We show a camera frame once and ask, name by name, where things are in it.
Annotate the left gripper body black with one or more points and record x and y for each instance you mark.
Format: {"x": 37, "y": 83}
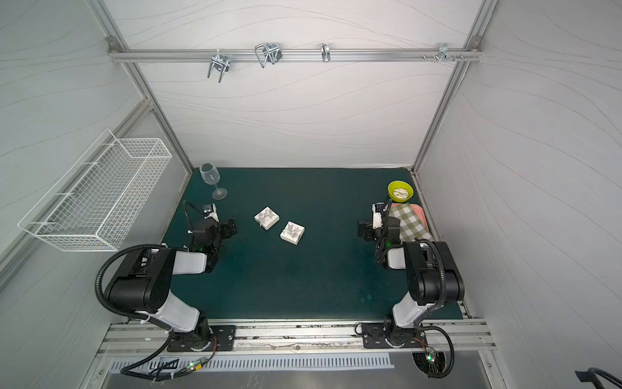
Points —
{"x": 227, "y": 228}

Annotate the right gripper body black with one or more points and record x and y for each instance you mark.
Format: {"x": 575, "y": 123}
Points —
{"x": 366, "y": 230}

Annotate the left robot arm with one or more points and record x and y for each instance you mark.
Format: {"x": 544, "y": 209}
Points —
{"x": 136, "y": 283}

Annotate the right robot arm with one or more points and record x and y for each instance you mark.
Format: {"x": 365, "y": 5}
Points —
{"x": 433, "y": 281}

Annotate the white closed jewelry box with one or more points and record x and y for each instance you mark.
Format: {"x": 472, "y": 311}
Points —
{"x": 267, "y": 218}

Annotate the green checkered cloth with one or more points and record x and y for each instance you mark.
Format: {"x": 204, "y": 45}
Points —
{"x": 411, "y": 228}

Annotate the pink tray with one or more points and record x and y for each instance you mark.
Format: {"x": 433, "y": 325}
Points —
{"x": 419, "y": 211}

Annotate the green bowl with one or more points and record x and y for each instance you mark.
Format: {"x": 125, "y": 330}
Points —
{"x": 400, "y": 191}

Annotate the clear wine glass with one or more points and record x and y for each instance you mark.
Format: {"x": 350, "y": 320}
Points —
{"x": 211, "y": 175}

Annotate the metal clamp hook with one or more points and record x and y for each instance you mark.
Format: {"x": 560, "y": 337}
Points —
{"x": 219, "y": 64}

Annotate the aluminium crossbar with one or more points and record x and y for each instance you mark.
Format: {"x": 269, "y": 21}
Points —
{"x": 289, "y": 55}

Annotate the metal carabiner hook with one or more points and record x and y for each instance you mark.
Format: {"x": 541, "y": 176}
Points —
{"x": 268, "y": 53}

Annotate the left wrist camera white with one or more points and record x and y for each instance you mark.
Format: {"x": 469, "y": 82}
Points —
{"x": 209, "y": 211}

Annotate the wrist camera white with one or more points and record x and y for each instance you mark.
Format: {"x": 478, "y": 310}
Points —
{"x": 209, "y": 211}
{"x": 378, "y": 210}

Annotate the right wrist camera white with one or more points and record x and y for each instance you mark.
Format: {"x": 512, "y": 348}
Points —
{"x": 378, "y": 210}

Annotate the white wire basket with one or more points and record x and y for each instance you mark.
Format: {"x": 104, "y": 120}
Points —
{"x": 93, "y": 206}

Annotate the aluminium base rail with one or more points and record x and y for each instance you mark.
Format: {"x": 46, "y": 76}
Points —
{"x": 272, "y": 336}

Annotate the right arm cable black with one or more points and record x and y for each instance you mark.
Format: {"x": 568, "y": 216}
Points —
{"x": 433, "y": 364}

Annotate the small metal ring hook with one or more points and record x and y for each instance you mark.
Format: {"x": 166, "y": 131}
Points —
{"x": 325, "y": 53}

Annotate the metal bracket hook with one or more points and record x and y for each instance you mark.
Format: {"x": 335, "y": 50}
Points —
{"x": 443, "y": 55}

